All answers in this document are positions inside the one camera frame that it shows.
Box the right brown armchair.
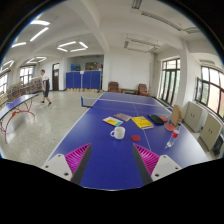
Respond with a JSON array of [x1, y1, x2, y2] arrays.
[[138, 84, 150, 97]]

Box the white ceramic mug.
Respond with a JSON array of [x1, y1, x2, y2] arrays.
[[110, 127, 125, 140]]

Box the yellow and blue booklet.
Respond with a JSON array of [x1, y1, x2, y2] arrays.
[[103, 117, 122, 127]]

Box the table tennis net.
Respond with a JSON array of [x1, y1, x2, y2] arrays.
[[81, 97, 97, 108]]

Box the cardboard sheet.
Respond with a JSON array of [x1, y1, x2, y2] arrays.
[[170, 105, 183, 126]]

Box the red paddle near bottle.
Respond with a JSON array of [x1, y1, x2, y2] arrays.
[[165, 124, 175, 131]]

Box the person in white shirt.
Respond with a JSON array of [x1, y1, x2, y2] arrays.
[[40, 69, 52, 106]]

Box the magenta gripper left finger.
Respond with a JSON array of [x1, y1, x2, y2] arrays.
[[42, 143, 92, 185]]

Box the clear plastic water bottle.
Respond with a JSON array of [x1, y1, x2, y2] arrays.
[[166, 124, 180, 148]]

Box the left brown armchair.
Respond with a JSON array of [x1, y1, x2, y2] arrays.
[[108, 82, 120, 93]]

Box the yellow book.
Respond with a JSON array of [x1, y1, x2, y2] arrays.
[[132, 116, 154, 130]]

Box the beige metal cabinet far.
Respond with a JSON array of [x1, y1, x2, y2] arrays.
[[184, 102, 207, 132]]

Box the blue partition barriers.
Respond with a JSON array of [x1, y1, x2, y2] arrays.
[[66, 70, 101, 89]]

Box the red table tennis paddle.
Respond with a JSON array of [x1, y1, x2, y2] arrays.
[[159, 116, 168, 122]]

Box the red round bottle cap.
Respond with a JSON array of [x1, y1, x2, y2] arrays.
[[131, 135, 141, 142]]

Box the beige metal cabinet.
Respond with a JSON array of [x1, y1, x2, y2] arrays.
[[184, 102, 207, 132], [200, 114, 222, 150]]

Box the beige metal cabinet near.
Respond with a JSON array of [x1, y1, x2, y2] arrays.
[[200, 114, 222, 150]]

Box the bookshelf with books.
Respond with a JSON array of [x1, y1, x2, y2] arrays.
[[0, 78, 42, 107]]

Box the black paddle case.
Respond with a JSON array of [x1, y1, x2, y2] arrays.
[[149, 115, 164, 125]]

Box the grey checkered booklet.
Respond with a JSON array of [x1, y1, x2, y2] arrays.
[[114, 113, 131, 122]]

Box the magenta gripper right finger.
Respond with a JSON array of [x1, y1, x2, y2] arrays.
[[132, 144, 181, 185]]

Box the brown armchair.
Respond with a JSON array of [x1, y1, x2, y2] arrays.
[[138, 84, 150, 97], [108, 82, 120, 93]]

